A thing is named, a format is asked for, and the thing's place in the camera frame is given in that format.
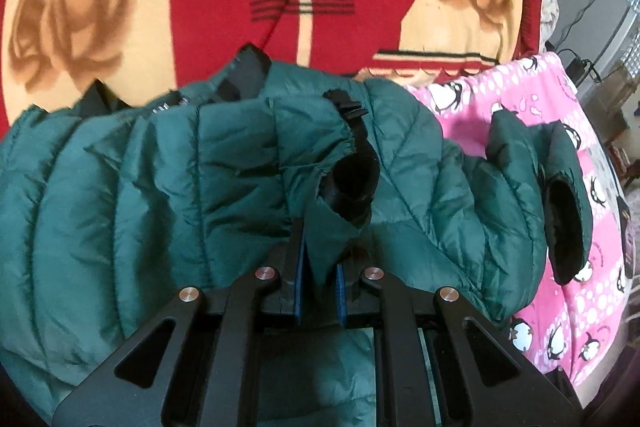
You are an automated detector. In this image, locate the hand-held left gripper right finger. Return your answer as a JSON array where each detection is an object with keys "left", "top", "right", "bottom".
[{"left": 335, "top": 246, "right": 584, "bottom": 427}]

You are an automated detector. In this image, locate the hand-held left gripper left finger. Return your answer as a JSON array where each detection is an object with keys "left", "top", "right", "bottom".
[{"left": 50, "top": 221, "right": 306, "bottom": 427}]

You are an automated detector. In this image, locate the green puffer jacket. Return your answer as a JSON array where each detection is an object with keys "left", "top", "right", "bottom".
[{"left": 0, "top": 44, "right": 597, "bottom": 427}]

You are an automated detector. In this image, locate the pink penguin print blanket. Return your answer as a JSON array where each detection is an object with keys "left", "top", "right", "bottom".
[{"left": 404, "top": 52, "right": 637, "bottom": 389}]

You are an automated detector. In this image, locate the red and cream rose blanket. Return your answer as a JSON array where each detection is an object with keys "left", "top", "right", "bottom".
[{"left": 0, "top": 0, "right": 547, "bottom": 134}]

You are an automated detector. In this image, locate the black power adapter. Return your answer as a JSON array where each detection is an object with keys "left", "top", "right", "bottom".
[{"left": 564, "top": 57, "right": 602, "bottom": 84}]

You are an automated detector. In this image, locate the white lace cloth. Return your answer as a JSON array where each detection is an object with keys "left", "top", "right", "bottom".
[{"left": 539, "top": 0, "right": 562, "bottom": 54}]

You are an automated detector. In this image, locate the black cable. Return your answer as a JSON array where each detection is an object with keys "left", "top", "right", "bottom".
[{"left": 552, "top": 0, "right": 617, "bottom": 54}]

